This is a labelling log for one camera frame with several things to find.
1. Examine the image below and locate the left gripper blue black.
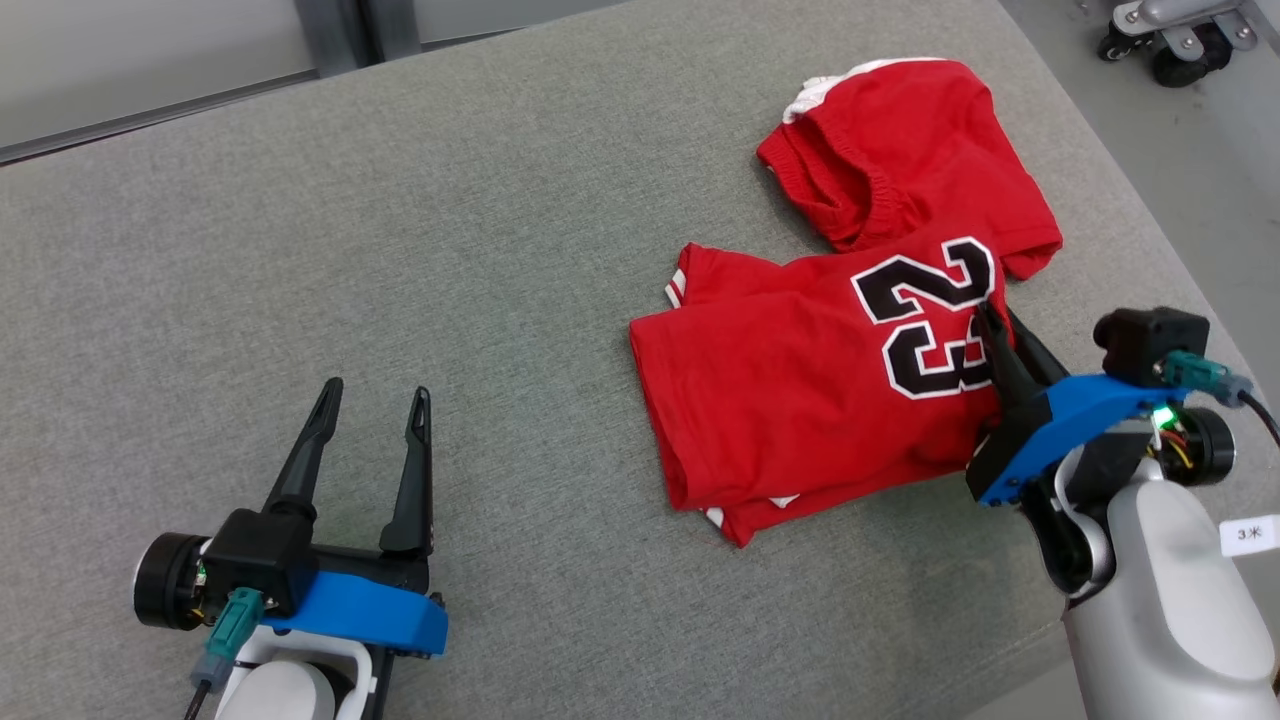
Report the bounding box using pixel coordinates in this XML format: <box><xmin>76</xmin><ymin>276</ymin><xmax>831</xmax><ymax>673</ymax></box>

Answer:
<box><xmin>132</xmin><ymin>376</ymin><xmax>450</xmax><ymax>661</ymax></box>

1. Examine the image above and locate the black arm cable teal plug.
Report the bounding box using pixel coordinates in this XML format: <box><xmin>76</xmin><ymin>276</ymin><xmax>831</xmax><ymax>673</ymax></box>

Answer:
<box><xmin>184</xmin><ymin>587</ymin><xmax>267</xmax><ymax>720</ymax></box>
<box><xmin>1160</xmin><ymin>349</ymin><xmax>1280</xmax><ymax>451</ymax></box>

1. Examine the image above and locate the red shorts white stripe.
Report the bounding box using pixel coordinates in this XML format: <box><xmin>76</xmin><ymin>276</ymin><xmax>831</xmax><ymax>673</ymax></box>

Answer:
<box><xmin>754</xmin><ymin>56</ymin><xmax>1065</xmax><ymax>282</ymax></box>

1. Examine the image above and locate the black right arm cable teal plug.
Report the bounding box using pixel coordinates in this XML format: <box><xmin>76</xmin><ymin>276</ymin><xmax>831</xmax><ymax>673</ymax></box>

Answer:
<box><xmin>1160</xmin><ymin>349</ymin><xmax>1280</xmax><ymax>451</ymax></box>

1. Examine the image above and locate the grey metal partition post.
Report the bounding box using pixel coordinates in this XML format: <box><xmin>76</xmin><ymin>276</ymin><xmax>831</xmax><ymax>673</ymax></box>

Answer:
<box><xmin>292</xmin><ymin>0</ymin><xmax>422</xmax><ymax>77</ymax></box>

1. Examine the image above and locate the grey wheeled caster base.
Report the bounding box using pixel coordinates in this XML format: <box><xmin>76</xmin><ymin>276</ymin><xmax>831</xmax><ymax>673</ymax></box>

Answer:
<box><xmin>1094</xmin><ymin>0</ymin><xmax>1264</xmax><ymax>90</ymax></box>

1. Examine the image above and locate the grey partition base rail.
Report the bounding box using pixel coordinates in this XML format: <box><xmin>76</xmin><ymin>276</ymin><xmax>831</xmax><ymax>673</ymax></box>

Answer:
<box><xmin>0</xmin><ymin>68</ymin><xmax>323</xmax><ymax>167</ymax></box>

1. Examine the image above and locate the black left arm cable teal plug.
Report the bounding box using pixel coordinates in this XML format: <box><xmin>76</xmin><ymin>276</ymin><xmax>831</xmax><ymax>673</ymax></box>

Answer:
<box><xmin>184</xmin><ymin>587</ymin><xmax>267</xmax><ymax>720</ymax></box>

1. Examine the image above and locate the red white jersey number 23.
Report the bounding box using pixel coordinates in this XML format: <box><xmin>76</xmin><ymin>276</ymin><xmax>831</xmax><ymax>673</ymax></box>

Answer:
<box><xmin>627</xmin><ymin>234</ymin><xmax>1014</xmax><ymax>550</ymax></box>

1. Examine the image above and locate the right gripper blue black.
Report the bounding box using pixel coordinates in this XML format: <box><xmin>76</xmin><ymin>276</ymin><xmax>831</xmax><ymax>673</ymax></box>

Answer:
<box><xmin>964</xmin><ymin>302</ymin><xmax>1237</xmax><ymax>506</ymax></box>

